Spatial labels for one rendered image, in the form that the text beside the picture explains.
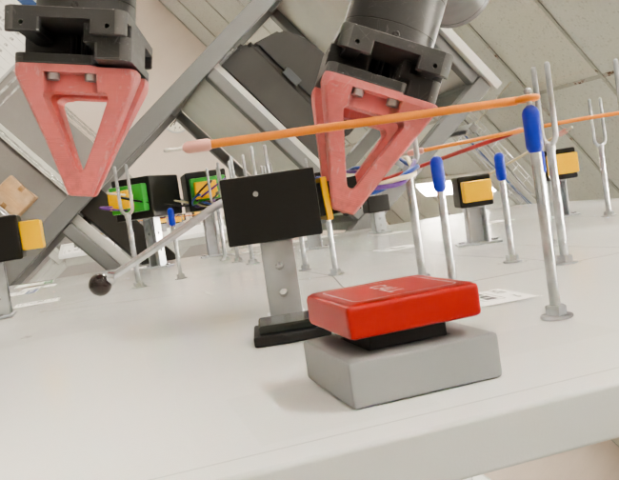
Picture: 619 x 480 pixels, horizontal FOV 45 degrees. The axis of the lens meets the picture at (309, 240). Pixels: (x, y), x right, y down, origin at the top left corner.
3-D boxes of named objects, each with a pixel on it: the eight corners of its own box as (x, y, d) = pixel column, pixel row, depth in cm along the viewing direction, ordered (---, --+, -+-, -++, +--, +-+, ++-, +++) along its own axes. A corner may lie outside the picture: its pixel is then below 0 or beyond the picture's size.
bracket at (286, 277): (268, 316, 48) (256, 240, 48) (304, 310, 48) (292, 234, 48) (269, 328, 44) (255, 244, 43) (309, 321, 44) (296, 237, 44)
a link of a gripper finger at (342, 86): (381, 225, 50) (420, 88, 49) (405, 229, 42) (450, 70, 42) (283, 196, 49) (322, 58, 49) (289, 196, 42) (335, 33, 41)
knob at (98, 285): (94, 297, 46) (88, 275, 46) (116, 291, 46) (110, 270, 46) (89, 300, 44) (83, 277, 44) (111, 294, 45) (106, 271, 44)
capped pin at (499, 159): (524, 262, 57) (509, 150, 57) (504, 264, 58) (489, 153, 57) (521, 259, 59) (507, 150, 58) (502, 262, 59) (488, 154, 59)
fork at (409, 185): (412, 285, 53) (385, 87, 52) (407, 283, 55) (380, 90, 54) (439, 281, 53) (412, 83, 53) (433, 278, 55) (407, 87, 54)
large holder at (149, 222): (214, 255, 130) (201, 173, 129) (162, 269, 114) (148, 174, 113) (180, 259, 132) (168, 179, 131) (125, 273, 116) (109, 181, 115)
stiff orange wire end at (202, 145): (166, 157, 34) (164, 146, 34) (535, 105, 35) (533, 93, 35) (162, 156, 33) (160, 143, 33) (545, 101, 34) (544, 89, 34)
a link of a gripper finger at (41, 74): (150, 199, 49) (154, 56, 49) (131, 197, 42) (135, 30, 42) (46, 195, 49) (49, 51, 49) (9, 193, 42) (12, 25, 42)
